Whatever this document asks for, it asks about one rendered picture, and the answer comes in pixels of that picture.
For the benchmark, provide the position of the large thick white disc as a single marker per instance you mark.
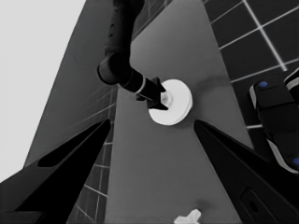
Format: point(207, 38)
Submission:
point(177, 109)

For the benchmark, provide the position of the small white T-shaped piece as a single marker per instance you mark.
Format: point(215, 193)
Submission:
point(188, 217)

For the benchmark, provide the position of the dark robot body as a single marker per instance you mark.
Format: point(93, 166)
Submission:
point(274, 105)

